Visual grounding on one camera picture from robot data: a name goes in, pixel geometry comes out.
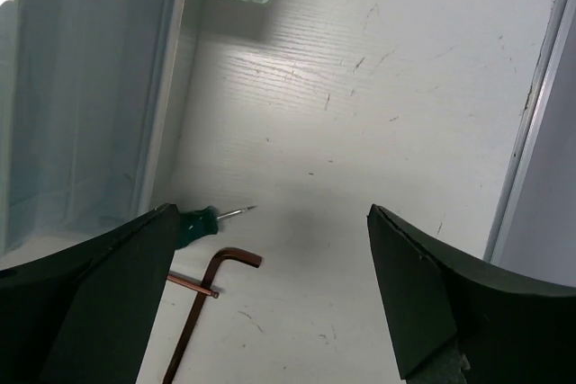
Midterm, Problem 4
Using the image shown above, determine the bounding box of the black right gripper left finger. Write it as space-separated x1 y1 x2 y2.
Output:
1 204 180 383

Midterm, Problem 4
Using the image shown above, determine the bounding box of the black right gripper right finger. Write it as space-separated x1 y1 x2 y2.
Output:
367 205 575 383

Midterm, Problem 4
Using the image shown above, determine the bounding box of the thin brown hex key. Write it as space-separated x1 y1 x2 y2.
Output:
166 273 220 299

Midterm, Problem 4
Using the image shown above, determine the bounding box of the large brown hex key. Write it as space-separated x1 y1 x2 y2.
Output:
162 247 263 384

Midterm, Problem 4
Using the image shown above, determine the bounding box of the green plastic toolbox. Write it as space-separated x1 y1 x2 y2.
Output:
1 0 270 253

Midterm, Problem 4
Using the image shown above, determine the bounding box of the green stubby screwdriver clear cap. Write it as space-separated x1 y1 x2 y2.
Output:
175 205 256 250

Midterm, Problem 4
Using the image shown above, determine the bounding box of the right aluminium table rail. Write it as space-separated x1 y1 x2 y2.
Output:
483 0 575 265

